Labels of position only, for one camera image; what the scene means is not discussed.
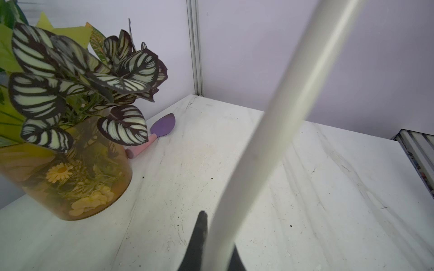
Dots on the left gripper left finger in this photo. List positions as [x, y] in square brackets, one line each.
[192, 260]

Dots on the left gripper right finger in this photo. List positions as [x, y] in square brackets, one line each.
[236, 263]

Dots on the purple pink spatula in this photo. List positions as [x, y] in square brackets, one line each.
[160, 128]

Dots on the artificial plant in amber vase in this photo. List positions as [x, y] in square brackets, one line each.
[68, 119]

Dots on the aluminium frame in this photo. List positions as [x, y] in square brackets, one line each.
[194, 36]

